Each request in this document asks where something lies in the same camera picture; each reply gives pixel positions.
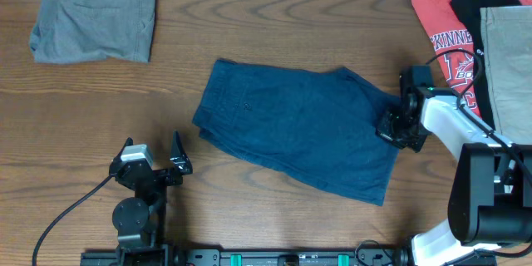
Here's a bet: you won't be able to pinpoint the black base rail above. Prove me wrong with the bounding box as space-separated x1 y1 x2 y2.
80 245 415 266

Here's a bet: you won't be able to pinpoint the khaki grey shorts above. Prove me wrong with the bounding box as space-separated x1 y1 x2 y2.
480 6 531 145

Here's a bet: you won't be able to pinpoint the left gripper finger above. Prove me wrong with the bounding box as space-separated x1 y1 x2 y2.
118 137 133 158
170 131 193 175

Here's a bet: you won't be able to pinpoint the folded grey shorts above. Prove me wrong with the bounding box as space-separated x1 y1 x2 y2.
29 0 156 64

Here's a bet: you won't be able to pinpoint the black garment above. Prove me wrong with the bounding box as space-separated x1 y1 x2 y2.
451 0 522 128

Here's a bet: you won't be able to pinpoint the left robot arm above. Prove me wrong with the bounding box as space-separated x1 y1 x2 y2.
109 132 193 265

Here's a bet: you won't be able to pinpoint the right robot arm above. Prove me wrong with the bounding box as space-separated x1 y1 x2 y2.
377 65 531 265

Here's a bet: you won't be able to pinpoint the navy blue shorts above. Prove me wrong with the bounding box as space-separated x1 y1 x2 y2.
193 60 400 206

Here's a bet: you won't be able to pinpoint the red printed t-shirt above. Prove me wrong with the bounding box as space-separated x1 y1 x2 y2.
411 0 531 116

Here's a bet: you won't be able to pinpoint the left black cable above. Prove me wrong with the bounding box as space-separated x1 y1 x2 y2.
32 174 116 266

